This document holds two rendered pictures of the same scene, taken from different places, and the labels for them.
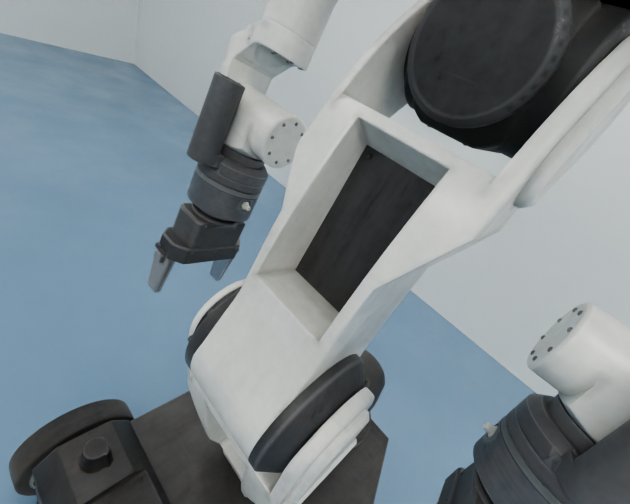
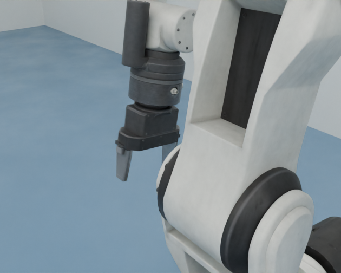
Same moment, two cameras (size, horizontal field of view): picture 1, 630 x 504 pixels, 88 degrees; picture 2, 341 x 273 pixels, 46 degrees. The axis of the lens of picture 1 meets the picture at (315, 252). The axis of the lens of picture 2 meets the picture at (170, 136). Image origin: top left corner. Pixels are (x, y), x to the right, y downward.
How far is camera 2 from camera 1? 0.21 m
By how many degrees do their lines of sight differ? 16
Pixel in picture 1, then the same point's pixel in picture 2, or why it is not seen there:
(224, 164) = (149, 63)
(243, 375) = (200, 195)
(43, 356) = not seen: outside the picture
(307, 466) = (262, 244)
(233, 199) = (163, 87)
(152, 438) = not seen: outside the picture
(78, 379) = not seen: outside the picture
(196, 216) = (139, 110)
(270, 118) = (172, 17)
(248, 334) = (196, 166)
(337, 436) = (281, 221)
